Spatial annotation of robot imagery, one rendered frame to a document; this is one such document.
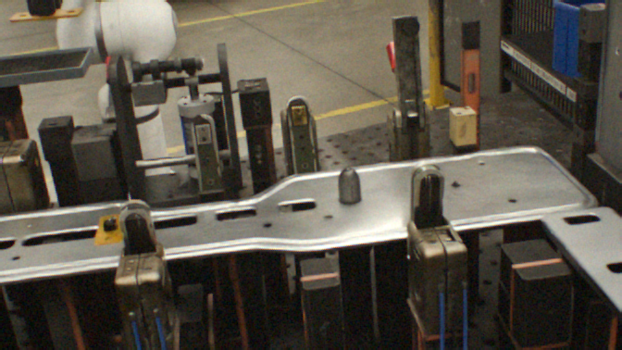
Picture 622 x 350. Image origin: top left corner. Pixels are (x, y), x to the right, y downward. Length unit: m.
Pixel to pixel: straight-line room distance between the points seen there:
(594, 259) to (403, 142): 0.40
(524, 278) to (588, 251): 0.08
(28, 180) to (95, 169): 0.10
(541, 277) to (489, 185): 0.22
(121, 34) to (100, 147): 0.35
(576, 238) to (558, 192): 0.13
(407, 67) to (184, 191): 0.41
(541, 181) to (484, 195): 0.09
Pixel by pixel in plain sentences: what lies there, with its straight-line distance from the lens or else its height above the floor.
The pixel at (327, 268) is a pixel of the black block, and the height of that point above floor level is 0.99.
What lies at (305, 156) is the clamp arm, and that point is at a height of 1.02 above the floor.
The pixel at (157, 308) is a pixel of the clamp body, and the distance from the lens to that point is 0.92.
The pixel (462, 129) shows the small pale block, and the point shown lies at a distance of 1.23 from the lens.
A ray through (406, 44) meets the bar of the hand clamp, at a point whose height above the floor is 1.17.
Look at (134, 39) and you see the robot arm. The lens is 1.53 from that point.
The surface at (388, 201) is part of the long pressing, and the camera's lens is 1.10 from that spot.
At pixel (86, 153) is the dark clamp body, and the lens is 1.24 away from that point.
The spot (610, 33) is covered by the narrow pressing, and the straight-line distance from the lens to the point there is 1.19.
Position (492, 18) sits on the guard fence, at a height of 0.59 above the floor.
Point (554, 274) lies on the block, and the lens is 0.98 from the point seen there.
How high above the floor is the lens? 1.49
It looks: 24 degrees down
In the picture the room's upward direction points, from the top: 5 degrees counter-clockwise
